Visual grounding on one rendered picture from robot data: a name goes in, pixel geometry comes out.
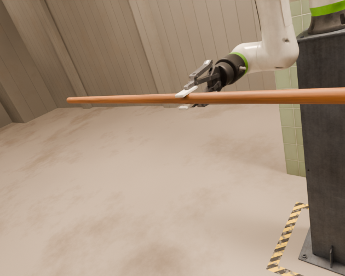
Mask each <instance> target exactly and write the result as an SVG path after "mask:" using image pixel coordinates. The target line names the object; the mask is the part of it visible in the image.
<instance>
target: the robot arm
mask: <svg viewBox="0 0 345 276"><path fill-rule="evenodd" d="M295 1H299V0H255V5H256V10H257V15H258V21H259V24H260V32H261V36H262V41H260V42H252V43H242V44H240V45H238V46H236V47H235V48H234V49H233V51H232V52H231V53H229V54H228V55H226V56H224V57H223V58H221V59H219V60H218V61H217V62H216V64H215V65H214V66H213V60H206V61H204V63H203V65H202V66H200V67H199V68H198V69H197V70H195V71H194V72H193V73H192V74H190V75H189V78H190V79H191V81H190V82H188V83H187V84H186V85H185V86H184V90H183V91H181V92H179V93H178V94H176V95H175V97H185V96H186V95H188V94H189V93H191V92H192V91H194V90H196V89H197V88H198V87H197V85H199V84H202V83H204V82H207V86H206V87H205V89H204V90H203V91H202V93H209V92H213V91H215V92H220V91H221V89H222V88H223V87H225V86H226V85H231V84H233V83H235V82H236V81H237V80H239V79H240V78H241V77H242V76H244V75H246V74H250V73H255V72H261V71H280V70H285V69H287V68H289V67H291V66H292V65H293V64H294V63H295V62H296V60H297V58H298V55H299V47H298V43H297V39H296V36H295V31H294V27H293V24H292V17H291V11H290V4H289V3H291V2H295ZM309 10H310V13H311V22H310V26H309V28H308V34H310V35H317V34H322V33H328V32H333V31H338V30H341V29H344V28H345V0H309ZM207 70H208V73H207V75H206V76H204V77H202V78H198V77H200V76H201V75H202V74H203V73H204V72H206V71H207ZM197 78H198V79H197ZM207 105H209V104H196V103H184V104H183V105H182V106H180V107H179V110H188V109H189V108H190V107H196V106H197V107H205V106H207Z"/></svg>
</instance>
